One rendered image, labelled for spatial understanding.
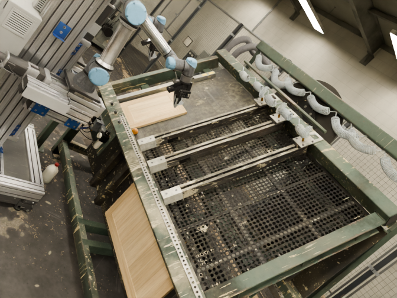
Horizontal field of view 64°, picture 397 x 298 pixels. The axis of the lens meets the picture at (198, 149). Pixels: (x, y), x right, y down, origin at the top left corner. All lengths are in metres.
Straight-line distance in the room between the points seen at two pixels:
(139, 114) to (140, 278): 1.28
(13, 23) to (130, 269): 1.67
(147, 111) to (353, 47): 6.21
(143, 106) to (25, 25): 1.13
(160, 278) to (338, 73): 6.63
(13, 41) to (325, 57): 7.11
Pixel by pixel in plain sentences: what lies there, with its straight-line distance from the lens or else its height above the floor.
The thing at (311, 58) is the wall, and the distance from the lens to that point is 8.44.
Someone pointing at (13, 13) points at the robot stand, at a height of 1.18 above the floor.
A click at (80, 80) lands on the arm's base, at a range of 2.18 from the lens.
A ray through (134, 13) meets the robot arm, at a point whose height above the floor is 1.62.
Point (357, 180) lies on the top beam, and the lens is 2.21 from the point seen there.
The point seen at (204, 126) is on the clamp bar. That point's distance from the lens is 2.47.
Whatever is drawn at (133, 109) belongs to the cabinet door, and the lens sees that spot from 2.80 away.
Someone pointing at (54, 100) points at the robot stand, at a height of 0.94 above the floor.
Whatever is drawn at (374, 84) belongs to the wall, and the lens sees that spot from 7.61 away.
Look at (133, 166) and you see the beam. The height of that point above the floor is 0.85.
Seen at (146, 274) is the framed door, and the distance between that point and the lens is 2.27.
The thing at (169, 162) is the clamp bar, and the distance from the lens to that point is 2.22.
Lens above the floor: 1.77
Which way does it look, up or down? 14 degrees down
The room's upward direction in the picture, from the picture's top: 44 degrees clockwise
